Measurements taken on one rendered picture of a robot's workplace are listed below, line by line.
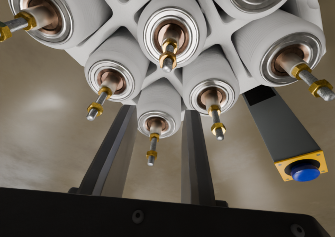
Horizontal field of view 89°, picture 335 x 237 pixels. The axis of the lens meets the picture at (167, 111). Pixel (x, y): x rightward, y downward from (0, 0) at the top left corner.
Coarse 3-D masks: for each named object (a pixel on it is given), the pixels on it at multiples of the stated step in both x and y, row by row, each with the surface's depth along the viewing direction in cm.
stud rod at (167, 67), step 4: (168, 48) 19; (172, 48) 19; (172, 52) 19; (164, 60) 17; (168, 60) 16; (164, 64) 16; (168, 64) 16; (164, 68) 16; (168, 68) 16; (168, 72) 16
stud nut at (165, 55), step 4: (164, 52) 17; (168, 52) 17; (160, 56) 17; (164, 56) 17; (168, 56) 17; (172, 56) 17; (160, 60) 17; (172, 60) 17; (160, 64) 17; (172, 64) 17; (176, 64) 18; (172, 68) 18
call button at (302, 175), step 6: (294, 168) 29; (300, 168) 28; (306, 168) 27; (312, 168) 27; (294, 174) 28; (300, 174) 28; (306, 174) 28; (312, 174) 28; (318, 174) 28; (300, 180) 29; (306, 180) 29
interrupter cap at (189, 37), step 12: (156, 12) 21; (168, 12) 21; (180, 12) 21; (156, 24) 22; (168, 24) 22; (180, 24) 22; (192, 24) 21; (144, 36) 23; (156, 36) 23; (180, 36) 23; (192, 36) 22; (156, 48) 24; (180, 48) 24; (192, 48) 23; (156, 60) 25; (180, 60) 25
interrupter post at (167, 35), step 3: (168, 30) 22; (171, 30) 22; (174, 30) 22; (165, 33) 22; (168, 33) 21; (171, 33) 21; (174, 33) 21; (177, 33) 22; (165, 36) 21; (168, 36) 20; (171, 36) 20; (174, 36) 20; (177, 36) 21; (165, 39) 20; (174, 39) 20; (177, 39) 21; (162, 42) 20; (177, 42) 20; (177, 45) 21; (162, 48) 21; (177, 48) 21
